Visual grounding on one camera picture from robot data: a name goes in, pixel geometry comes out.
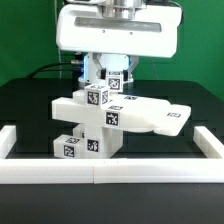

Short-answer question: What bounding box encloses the black cable bundle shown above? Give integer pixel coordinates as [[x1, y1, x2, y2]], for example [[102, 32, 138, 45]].
[[26, 61, 84, 80]]

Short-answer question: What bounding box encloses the white U-shaped fence frame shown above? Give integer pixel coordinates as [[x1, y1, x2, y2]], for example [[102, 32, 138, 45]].
[[0, 125, 224, 184]]

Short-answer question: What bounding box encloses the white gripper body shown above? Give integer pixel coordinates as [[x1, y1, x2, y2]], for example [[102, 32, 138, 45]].
[[56, 4, 182, 58]]

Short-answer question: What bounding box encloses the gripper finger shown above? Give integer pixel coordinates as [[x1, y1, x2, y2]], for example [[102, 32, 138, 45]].
[[92, 53, 106, 80], [123, 56, 139, 82]]

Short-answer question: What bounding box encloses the white chair seat part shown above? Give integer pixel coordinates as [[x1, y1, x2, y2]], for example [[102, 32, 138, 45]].
[[84, 126, 123, 159]]

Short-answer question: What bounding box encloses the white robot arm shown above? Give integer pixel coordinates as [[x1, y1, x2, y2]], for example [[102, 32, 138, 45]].
[[56, 0, 183, 85]]

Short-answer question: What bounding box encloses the white chair back part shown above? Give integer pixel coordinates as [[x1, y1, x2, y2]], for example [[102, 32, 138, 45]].
[[52, 90, 191, 136]]

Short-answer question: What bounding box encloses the white hanging cable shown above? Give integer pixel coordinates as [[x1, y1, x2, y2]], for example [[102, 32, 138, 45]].
[[56, 48, 64, 80]]

